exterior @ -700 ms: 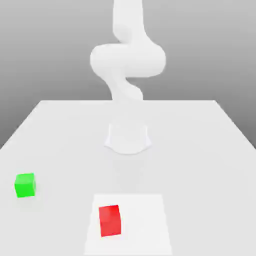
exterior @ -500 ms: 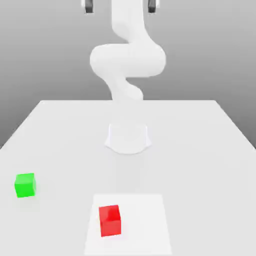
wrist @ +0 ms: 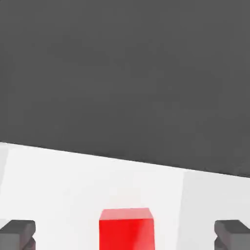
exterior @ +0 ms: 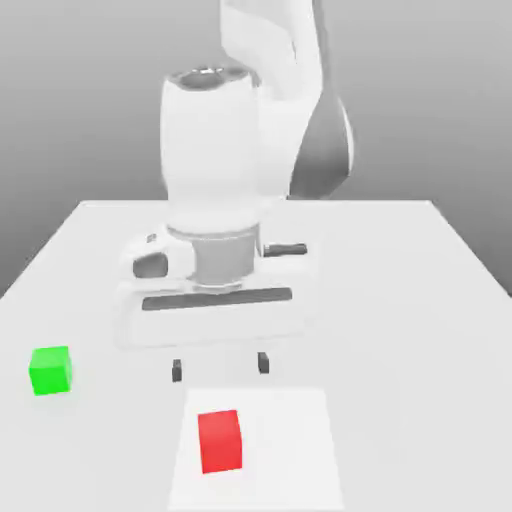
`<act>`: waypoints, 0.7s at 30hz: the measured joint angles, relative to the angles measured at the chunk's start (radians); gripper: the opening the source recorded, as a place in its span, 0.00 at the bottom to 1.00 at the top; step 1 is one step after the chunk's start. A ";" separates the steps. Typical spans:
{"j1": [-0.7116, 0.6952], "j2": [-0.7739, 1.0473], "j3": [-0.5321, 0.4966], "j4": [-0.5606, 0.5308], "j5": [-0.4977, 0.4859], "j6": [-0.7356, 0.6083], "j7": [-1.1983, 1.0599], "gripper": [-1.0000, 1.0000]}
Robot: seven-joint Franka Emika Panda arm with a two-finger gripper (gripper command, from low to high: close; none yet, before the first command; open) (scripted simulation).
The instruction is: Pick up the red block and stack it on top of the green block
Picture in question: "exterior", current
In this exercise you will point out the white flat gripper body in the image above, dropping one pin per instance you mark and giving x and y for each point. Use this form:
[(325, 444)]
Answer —
[(216, 324)]

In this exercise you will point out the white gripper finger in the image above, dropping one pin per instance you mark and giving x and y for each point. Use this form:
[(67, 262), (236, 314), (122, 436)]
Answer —
[(176, 371), (262, 363)]

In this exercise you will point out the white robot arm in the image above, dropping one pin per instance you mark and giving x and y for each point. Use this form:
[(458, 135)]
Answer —
[(208, 160)]

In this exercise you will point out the small red cube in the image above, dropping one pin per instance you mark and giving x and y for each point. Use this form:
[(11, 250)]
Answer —
[(220, 442)]

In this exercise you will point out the small green cube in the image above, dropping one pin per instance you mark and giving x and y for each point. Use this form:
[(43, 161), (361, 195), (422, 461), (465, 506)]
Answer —
[(50, 372)]

